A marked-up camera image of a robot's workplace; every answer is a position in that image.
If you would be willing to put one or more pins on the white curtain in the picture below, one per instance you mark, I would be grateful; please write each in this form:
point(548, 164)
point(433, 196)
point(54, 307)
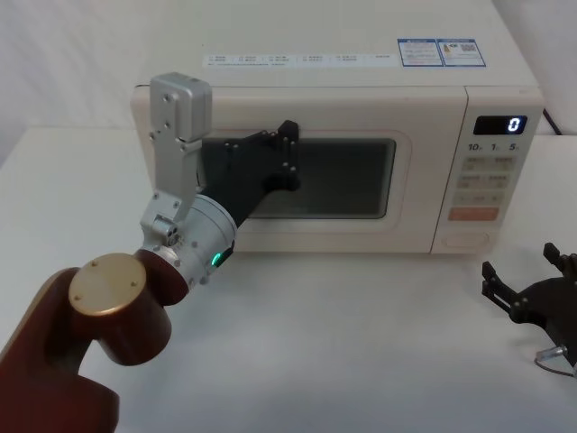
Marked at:
point(67, 54)

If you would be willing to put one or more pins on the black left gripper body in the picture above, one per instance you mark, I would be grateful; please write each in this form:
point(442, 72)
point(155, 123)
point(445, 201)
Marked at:
point(243, 176)

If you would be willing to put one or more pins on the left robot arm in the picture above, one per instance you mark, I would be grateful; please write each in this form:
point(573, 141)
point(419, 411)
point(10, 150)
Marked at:
point(103, 297)

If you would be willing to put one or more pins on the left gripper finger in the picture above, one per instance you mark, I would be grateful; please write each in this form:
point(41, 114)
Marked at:
point(290, 153)
point(259, 137)

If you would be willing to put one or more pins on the white tablecloth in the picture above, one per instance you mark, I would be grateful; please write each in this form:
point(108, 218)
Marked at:
point(315, 352)

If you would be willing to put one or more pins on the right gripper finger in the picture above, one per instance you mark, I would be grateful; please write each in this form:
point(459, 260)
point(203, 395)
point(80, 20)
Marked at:
point(563, 259)
point(500, 286)

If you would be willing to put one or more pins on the cream microwave oven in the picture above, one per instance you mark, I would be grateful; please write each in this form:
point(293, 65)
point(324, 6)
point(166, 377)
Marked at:
point(342, 85)

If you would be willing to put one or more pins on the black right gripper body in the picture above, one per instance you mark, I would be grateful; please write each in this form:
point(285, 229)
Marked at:
point(552, 306)

